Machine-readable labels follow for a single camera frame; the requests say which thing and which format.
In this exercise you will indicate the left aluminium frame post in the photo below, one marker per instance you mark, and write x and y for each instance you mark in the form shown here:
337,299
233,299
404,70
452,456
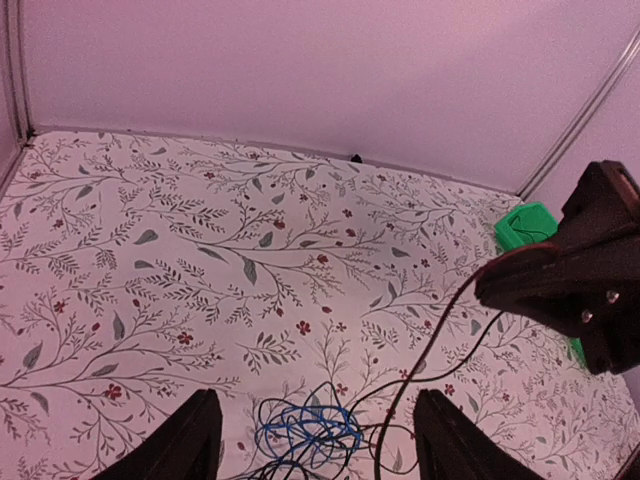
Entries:
16,119

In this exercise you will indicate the aluminium frame post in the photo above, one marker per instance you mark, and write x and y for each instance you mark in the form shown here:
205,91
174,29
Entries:
571,133
16,119

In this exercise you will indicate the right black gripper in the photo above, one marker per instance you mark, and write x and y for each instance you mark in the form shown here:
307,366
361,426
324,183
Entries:
591,276

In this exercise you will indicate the floral table mat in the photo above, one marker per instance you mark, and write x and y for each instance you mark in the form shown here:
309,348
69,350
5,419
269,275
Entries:
315,296

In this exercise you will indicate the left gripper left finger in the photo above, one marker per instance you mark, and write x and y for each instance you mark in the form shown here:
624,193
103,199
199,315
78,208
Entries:
186,446

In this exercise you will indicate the right aluminium frame post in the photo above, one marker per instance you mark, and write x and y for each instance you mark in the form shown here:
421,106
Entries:
571,133

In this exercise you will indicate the green three-compartment bin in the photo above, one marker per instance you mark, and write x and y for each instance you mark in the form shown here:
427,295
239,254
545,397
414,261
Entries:
526,228

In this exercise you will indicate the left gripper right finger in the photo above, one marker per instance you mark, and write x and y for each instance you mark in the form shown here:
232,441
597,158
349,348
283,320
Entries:
450,446

